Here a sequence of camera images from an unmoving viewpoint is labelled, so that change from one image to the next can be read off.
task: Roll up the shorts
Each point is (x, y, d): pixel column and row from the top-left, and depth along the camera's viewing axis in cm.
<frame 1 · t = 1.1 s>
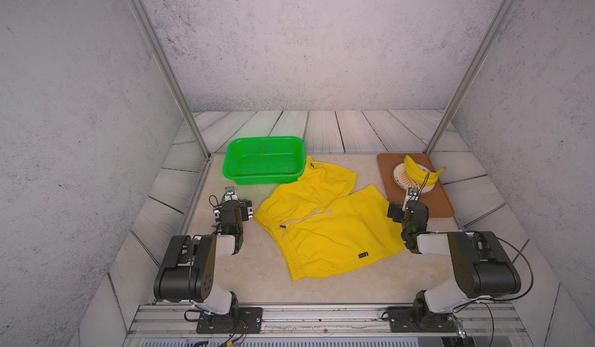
left hand: (236, 200, 94), fingers open
right hand: (408, 202, 94), fingers open
yellow shorts: (325, 225, 96), on the table
green plastic basket: (257, 160, 120), on the table
patterned round plate: (403, 180, 110), on the table
yellow banana bunch: (417, 173, 107), point 6 cm above the table

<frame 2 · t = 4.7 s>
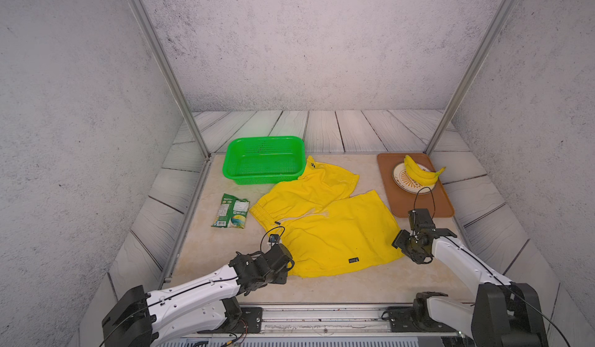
left hand: (287, 274, 80), fingers open
right hand: (403, 245, 87), fingers open
green snack packet: (232, 212, 98), point 3 cm above the table
the other named things where they were.

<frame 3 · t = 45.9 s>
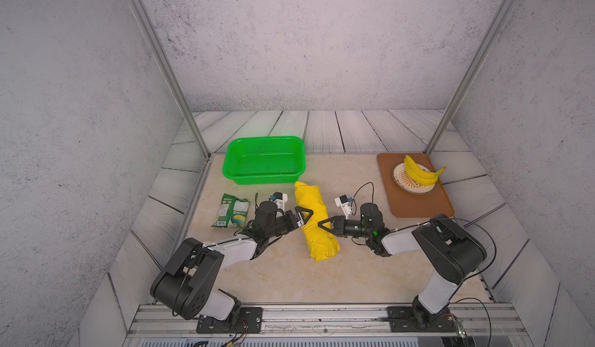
left hand: (310, 218, 85), fingers open
right hand: (321, 227, 83), fingers closed
yellow shorts: (322, 243, 79), point 12 cm above the table
the other named things where they were.

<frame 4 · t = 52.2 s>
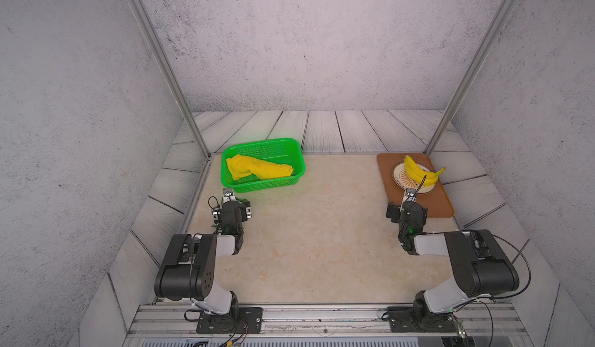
left hand: (234, 202, 94), fingers open
right hand: (408, 202, 93), fingers open
yellow shorts: (240, 166, 109), point 7 cm above the table
